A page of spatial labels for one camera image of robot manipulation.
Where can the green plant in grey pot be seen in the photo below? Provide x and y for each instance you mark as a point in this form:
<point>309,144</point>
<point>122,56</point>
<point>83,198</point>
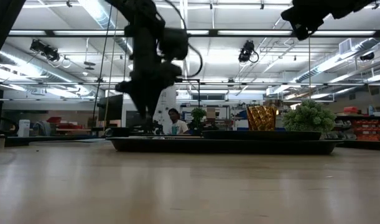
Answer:
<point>309,118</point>

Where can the black frame post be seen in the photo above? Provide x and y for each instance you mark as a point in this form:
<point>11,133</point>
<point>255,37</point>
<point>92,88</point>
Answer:
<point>0,62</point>

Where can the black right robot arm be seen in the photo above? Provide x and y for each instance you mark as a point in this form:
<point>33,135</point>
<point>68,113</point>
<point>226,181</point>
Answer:
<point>342,7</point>

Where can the black plastic tray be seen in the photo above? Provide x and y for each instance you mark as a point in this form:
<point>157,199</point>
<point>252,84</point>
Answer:
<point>220,146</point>

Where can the small green background plant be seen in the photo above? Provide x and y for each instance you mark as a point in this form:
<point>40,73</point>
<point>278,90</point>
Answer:
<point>198,116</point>

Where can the black monitor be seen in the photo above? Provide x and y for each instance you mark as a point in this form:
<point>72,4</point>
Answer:
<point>112,109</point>

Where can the black low round object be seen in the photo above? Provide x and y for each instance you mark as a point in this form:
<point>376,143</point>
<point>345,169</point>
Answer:
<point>118,132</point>

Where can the black overhead camera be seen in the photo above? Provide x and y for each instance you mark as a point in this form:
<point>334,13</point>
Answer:
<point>45,49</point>
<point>246,51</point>

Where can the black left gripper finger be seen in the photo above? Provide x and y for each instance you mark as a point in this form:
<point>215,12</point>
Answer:
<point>153,101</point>
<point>140,104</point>

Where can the teal cup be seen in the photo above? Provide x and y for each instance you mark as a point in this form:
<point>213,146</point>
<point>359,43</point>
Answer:
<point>174,130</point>

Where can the white container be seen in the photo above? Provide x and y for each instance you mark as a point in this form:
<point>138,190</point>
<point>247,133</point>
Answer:
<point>23,128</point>

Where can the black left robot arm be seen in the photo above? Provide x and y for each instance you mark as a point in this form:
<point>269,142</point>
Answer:
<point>144,40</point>

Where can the shelf with red bins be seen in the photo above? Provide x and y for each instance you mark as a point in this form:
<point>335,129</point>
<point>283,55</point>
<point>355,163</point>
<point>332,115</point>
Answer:
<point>370,127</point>

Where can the black overhead frame bar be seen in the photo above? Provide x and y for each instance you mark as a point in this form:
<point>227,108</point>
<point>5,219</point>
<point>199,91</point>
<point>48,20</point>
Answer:
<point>84,32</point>

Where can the person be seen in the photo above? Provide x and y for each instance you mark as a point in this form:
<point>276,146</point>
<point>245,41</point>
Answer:
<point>178,126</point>

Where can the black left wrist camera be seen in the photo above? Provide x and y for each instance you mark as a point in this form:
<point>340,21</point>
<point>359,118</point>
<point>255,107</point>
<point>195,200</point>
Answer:
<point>174,43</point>

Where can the black table frame rail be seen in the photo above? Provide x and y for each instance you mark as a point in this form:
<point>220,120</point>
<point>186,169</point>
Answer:
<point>53,140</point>

